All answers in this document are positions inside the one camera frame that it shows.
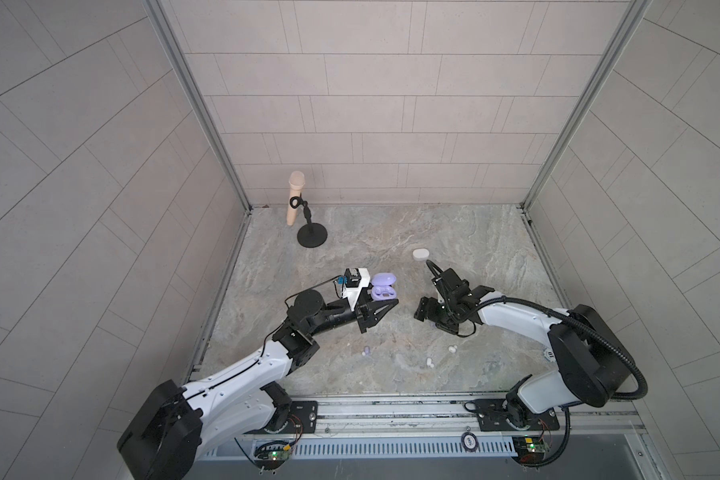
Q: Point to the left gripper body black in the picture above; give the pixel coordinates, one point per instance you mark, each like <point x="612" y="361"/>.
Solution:
<point x="357" y="309"/>

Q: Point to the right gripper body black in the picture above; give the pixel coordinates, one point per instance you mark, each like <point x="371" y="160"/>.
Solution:
<point x="441" y="314"/>

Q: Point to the purple earbud charging case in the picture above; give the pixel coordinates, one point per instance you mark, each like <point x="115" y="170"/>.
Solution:
<point x="382" y="287"/>

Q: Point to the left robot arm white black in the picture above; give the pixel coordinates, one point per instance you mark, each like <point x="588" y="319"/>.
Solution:
<point x="177" y="424"/>

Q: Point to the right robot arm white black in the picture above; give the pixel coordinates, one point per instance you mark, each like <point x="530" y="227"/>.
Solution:
<point x="592" y="365"/>

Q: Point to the white earbud charging case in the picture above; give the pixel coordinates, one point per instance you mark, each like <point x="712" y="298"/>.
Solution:
<point x="420" y="254"/>

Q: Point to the beige microphone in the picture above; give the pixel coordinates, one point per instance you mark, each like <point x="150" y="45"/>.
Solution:
<point x="297" y="182"/>

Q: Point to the right circuit board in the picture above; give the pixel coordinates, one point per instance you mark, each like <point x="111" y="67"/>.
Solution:
<point x="529" y="450"/>

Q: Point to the circuit board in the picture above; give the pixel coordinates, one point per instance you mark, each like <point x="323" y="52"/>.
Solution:
<point x="274" y="451"/>
<point x="529" y="450"/>

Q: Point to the left circuit board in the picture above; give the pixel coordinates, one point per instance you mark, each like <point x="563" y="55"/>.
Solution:
<point x="274" y="451"/>

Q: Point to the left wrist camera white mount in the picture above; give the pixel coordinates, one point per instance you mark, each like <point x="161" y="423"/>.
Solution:
<point x="353" y="282"/>

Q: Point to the aluminium rail frame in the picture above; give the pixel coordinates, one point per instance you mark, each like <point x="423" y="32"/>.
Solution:
<point x="419" y="427"/>

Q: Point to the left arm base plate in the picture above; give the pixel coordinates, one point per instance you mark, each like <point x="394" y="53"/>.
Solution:
<point x="301" y="418"/>

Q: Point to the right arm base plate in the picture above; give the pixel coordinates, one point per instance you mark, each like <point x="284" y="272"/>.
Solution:
<point x="493" y="415"/>

